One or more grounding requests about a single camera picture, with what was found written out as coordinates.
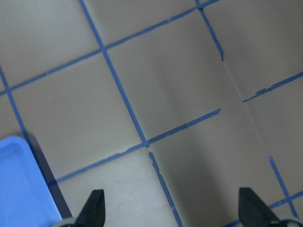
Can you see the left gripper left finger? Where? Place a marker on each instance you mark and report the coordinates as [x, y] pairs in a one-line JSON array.
[[93, 212]]

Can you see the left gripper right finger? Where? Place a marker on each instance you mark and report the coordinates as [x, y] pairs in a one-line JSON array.
[[253, 212]]

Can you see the blue plastic tray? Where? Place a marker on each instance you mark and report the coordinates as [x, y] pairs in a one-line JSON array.
[[25, 200]]

